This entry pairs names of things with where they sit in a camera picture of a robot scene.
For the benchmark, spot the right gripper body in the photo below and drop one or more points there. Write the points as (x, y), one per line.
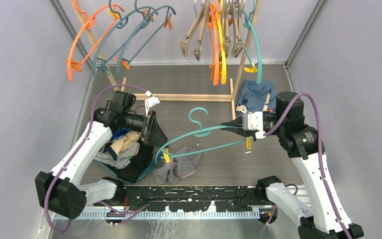
(273, 122)

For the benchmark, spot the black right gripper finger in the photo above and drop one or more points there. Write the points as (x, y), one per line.
(235, 130)
(234, 122)

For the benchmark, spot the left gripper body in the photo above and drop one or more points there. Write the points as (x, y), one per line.
(138, 123)

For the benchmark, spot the beige underwear with navy trim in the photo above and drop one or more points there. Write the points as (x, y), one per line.
(123, 143)

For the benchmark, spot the grey striped underwear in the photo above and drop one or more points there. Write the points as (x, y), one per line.
(181, 166)

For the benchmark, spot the slate blue clip hanger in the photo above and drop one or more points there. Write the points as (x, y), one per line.
(109, 50)

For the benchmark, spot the blue underwear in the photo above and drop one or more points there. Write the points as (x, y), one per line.
(119, 133)

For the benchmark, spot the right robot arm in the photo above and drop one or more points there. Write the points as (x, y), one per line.
(324, 216)

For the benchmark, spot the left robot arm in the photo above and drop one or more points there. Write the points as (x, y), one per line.
(60, 190)

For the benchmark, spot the orange hanging hanger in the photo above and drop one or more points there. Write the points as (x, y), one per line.
(213, 36)

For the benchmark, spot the right teal hanger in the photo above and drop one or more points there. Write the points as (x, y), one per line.
(248, 24)

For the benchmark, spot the yellow hanging hanger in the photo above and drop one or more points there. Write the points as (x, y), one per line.
(223, 71)

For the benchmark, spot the blue patterned cloth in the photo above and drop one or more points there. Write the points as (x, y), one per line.
(255, 97)

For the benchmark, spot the grey striped garment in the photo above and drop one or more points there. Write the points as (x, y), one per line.
(119, 161)

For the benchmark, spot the black garment in basket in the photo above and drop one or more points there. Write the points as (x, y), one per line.
(139, 167)

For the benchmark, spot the teal laundry basket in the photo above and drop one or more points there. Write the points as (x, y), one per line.
(126, 157)

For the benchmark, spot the beige wooden hangers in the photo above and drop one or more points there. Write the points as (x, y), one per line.
(232, 23)

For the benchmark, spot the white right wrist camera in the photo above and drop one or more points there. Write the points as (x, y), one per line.
(254, 122)

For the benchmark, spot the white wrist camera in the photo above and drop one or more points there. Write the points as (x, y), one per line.
(254, 122)
(150, 102)

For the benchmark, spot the wooden hanger rack frame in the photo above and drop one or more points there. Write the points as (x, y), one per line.
(93, 26)

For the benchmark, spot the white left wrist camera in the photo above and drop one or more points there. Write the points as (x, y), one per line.
(150, 102)

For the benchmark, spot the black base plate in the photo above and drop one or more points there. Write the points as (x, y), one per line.
(191, 198)

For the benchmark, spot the white slotted cable duct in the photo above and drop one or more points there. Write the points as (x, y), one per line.
(105, 214)

